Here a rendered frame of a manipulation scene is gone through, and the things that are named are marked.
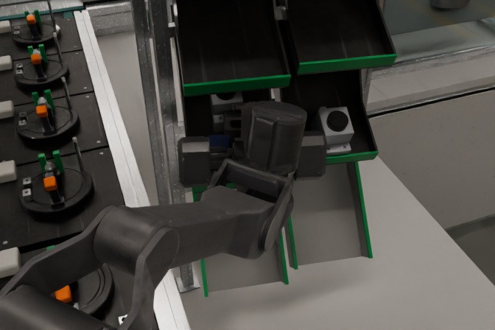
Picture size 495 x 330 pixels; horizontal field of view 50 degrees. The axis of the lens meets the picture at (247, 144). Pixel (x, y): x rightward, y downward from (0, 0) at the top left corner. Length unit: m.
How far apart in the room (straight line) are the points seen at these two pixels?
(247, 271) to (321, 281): 0.23
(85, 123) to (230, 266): 0.58
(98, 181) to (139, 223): 0.79
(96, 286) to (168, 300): 0.12
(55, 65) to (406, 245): 1.00
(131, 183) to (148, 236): 0.80
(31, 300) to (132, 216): 0.08
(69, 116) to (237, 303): 0.59
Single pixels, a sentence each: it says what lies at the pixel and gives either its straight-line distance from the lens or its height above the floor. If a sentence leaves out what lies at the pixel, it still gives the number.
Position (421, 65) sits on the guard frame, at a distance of 1.76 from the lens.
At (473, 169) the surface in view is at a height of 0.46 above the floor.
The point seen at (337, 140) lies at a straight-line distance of 0.77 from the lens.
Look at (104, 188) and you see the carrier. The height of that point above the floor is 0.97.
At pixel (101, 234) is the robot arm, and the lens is 0.36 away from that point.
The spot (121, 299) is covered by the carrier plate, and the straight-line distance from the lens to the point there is 0.92.
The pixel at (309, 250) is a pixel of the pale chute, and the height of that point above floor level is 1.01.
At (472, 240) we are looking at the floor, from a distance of 2.48.
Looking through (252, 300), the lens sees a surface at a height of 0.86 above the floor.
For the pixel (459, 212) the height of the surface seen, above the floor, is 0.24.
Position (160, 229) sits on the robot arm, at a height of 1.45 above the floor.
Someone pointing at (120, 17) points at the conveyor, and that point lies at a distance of 1.95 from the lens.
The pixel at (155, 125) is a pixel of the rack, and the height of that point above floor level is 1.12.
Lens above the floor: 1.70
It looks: 38 degrees down
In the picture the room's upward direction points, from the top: straight up
